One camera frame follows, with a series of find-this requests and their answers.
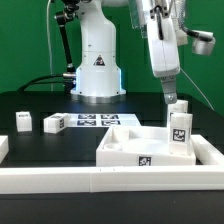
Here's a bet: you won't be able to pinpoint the printed tag sheet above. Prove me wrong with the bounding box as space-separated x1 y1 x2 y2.
68 113 140 127

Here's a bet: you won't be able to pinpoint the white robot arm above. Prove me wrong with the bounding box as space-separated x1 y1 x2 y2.
71 0 186 104

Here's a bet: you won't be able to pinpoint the black cables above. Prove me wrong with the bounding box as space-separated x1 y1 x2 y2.
17 74 73 93

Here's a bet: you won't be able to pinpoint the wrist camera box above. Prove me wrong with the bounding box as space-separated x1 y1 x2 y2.
192 31 216 56

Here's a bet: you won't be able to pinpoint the white U-shaped fence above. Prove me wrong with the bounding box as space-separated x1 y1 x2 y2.
0 135 224 194

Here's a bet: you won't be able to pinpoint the white thin cable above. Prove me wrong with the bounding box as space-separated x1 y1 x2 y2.
46 0 55 92

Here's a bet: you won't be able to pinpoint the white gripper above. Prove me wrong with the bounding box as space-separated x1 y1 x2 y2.
147 17 180 104

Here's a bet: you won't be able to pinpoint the white square table top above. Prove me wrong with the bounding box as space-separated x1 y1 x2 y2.
96 125 196 167

